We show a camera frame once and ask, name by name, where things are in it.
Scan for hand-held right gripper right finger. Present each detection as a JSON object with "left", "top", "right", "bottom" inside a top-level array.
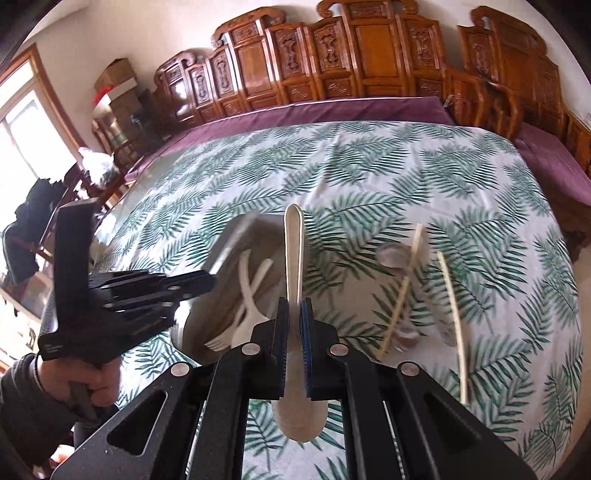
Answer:
[{"left": 299, "top": 298, "right": 540, "bottom": 480}]

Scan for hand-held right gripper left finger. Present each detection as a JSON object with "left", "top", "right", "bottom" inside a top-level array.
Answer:
[{"left": 49, "top": 297, "right": 291, "bottom": 480}]

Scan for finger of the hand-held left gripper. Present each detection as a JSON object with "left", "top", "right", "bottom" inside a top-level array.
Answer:
[
  {"left": 89, "top": 270, "right": 219, "bottom": 304},
  {"left": 98, "top": 300, "right": 185, "bottom": 343}
]

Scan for grey metal tray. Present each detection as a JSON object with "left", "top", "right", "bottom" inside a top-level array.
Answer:
[{"left": 168, "top": 210, "right": 296, "bottom": 370}]

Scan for white plastic fork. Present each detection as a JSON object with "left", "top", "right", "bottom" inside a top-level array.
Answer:
[
  {"left": 231, "top": 258, "right": 275, "bottom": 349},
  {"left": 205, "top": 249, "right": 259, "bottom": 354}
]

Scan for cream plastic spoon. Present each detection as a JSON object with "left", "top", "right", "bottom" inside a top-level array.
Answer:
[{"left": 271, "top": 203, "right": 328, "bottom": 443}]

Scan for wooden chopstick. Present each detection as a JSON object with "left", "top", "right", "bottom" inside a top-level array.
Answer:
[
  {"left": 378, "top": 224, "right": 424, "bottom": 360},
  {"left": 436, "top": 251, "right": 469, "bottom": 406}
]

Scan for person's left forearm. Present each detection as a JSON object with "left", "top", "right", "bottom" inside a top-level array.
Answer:
[{"left": 0, "top": 353, "right": 77, "bottom": 469}]

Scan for person's left hand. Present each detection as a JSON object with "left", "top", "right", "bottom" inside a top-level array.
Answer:
[{"left": 37, "top": 355, "right": 123, "bottom": 409}]

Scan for black cloth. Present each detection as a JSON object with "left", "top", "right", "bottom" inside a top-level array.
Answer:
[{"left": 2, "top": 178, "right": 70, "bottom": 287}]

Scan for dark wooden dining chair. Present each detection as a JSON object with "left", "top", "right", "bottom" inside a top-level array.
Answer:
[{"left": 4, "top": 161, "right": 122, "bottom": 278}]

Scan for clear plastic bag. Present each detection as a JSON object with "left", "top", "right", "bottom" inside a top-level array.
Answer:
[{"left": 78, "top": 147, "right": 121, "bottom": 185}]

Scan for green leaf print tablecloth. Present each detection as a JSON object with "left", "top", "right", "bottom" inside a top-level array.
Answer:
[{"left": 92, "top": 121, "right": 583, "bottom": 480}]

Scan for long purple sofa cushion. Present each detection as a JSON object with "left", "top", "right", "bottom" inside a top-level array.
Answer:
[{"left": 124, "top": 96, "right": 455, "bottom": 185}]

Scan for carved wooden sofa bench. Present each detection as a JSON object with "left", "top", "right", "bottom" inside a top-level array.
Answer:
[{"left": 152, "top": 0, "right": 522, "bottom": 139}]

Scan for purple armchair cushion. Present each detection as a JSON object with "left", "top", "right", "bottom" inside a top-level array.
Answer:
[{"left": 512, "top": 122, "right": 591, "bottom": 206}]

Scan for carved wooden armchair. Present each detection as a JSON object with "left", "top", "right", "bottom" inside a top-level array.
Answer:
[{"left": 457, "top": 6, "right": 591, "bottom": 217}]

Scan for wooden window frame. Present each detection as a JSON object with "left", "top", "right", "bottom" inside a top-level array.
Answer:
[{"left": 0, "top": 44, "right": 84, "bottom": 195}]

